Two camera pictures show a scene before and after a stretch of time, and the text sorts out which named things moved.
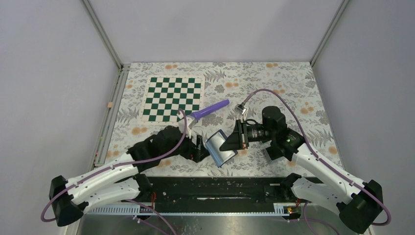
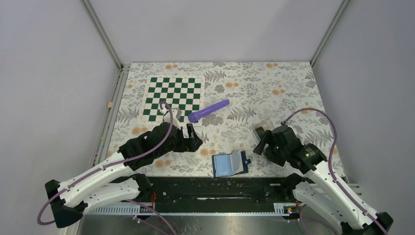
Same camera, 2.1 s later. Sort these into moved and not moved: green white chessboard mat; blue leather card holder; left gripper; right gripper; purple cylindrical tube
Moved: right gripper; left gripper; blue leather card holder
Not moved: purple cylindrical tube; green white chessboard mat
